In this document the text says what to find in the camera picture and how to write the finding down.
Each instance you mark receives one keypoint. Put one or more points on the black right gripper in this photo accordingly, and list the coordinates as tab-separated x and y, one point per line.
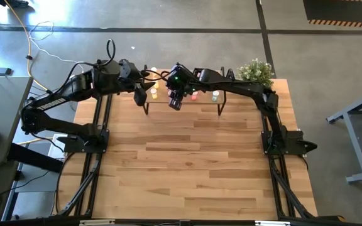
178	80

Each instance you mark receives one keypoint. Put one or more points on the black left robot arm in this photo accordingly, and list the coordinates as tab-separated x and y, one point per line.
58	102

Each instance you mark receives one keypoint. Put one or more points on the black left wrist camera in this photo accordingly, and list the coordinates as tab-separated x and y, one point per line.
110	75

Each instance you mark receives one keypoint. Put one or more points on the teal medicine bottle white cap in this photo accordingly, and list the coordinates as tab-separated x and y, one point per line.
215	96

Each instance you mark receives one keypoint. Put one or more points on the grey desk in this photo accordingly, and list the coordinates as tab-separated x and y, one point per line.
2	103

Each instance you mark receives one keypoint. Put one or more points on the black desk leg bar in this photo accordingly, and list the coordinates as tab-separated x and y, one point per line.
36	158

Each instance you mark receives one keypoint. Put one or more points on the green potted plant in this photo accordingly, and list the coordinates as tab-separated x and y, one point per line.
256	72

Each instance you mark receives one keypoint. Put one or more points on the black mat hazard stripes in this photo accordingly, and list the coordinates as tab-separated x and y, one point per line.
341	11

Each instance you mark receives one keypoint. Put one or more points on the red medicine bottle white cap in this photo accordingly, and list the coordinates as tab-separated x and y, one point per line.
194	95

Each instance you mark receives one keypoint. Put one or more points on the black floor tape line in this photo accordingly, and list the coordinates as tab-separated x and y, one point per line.
168	30

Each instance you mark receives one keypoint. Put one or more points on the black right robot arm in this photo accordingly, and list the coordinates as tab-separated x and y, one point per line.
244	89

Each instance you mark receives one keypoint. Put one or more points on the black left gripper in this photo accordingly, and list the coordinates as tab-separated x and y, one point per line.
127	83

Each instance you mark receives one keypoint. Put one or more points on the silver bracket plate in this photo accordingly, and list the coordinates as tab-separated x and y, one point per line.
97	222
272	223

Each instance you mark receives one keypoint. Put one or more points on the grey metal stand frame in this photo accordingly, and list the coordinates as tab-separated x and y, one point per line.
358	147

